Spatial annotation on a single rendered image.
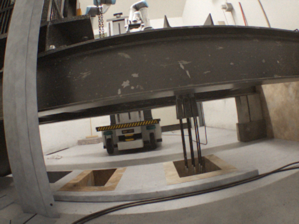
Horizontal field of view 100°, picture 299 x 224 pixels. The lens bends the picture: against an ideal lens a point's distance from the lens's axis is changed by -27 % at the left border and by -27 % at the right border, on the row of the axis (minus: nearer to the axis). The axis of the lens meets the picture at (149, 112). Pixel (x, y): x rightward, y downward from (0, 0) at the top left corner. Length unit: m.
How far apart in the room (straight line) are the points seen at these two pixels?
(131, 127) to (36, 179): 1.26
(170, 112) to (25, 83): 3.33
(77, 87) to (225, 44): 0.66
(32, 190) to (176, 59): 0.76
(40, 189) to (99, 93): 0.44
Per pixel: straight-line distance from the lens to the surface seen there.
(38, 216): 0.73
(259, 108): 1.69
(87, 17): 0.94
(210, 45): 0.76
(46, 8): 1.06
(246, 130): 1.58
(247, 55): 0.83
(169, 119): 3.72
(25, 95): 0.67
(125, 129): 1.77
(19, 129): 0.68
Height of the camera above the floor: 0.32
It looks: 3 degrees up
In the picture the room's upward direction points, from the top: 8 degrees counter-clockwise
